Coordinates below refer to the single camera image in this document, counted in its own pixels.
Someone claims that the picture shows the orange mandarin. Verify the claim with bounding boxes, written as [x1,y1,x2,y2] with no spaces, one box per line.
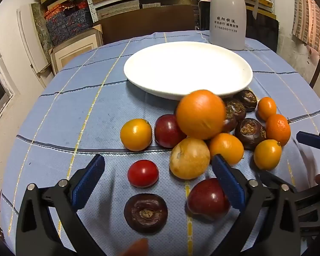
[209,133,244,166]
[265,114,292,147]

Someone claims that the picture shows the dark brown water chestnut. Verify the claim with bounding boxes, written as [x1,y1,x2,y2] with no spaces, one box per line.
[221,115,238,134]
[235,89,258,112]
[124,193,168,234]
[223,99,246,122]
[234,118,267,150]

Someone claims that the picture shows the yellow-orange kumquat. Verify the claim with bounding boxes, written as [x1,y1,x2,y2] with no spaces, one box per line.
[120,119,152,151]
[253,139,282,170]

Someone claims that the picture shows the red cherry tomato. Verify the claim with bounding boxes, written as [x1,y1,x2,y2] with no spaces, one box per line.
[127,159,159,188]

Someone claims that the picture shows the small orange kumquat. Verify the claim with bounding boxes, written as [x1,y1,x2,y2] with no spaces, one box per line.
[257,97,277,121]

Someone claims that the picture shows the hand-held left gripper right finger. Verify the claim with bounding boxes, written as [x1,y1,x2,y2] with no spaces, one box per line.
[211,153,302,256]

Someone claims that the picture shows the large orange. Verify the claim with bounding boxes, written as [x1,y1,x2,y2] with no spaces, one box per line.
[175,89,227,140]

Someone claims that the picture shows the blue checked tablecloth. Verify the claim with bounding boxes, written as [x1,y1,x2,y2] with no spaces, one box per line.
[0,31,320,256]

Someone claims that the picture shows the grey woven shelf boxes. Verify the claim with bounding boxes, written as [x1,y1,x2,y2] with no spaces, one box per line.
[96,0,142,19]

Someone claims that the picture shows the cardboard framed box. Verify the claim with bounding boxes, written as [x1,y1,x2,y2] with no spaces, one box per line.
[48,24,104,76]

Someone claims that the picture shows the white thermos jug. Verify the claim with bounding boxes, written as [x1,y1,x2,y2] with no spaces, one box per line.
[208,0,258,51]

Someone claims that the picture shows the dark brown board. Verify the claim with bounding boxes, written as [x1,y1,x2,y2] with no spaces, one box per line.
[96,5,200,45]

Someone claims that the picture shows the white oval plate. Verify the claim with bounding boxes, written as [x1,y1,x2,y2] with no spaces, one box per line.
[123,41,254,101]

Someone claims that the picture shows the dark red plum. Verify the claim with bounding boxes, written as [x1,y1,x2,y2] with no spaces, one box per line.
[187,178,231,220]
[154,114,187,148]

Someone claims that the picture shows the checked curtain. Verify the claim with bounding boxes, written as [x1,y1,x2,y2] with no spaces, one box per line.
[292,0,320,55]

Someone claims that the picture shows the stack of blue patterned boxes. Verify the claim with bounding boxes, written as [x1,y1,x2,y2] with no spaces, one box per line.
[45,9,94,46]

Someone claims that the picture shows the red patterned box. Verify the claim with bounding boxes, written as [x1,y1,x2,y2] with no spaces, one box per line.
[44,0,90,19]

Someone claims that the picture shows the blurred orange object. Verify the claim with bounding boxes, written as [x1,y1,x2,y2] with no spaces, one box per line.
[120,239,150,256]

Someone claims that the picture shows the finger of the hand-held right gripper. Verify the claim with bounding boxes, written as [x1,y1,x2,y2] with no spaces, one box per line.
[296,128,320,163]
[259,170,299,195]

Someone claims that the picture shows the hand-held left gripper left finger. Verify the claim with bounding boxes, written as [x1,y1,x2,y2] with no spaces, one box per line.
[15,153,107,256]

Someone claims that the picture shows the yellow passion fruit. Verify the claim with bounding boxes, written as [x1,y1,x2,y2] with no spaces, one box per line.
[169,137,211,180]

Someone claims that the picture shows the grey marbled board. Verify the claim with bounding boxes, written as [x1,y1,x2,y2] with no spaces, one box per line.
[31,3,54,70]

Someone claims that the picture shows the white board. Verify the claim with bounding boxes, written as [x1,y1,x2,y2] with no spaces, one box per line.
[17,4,54,86]

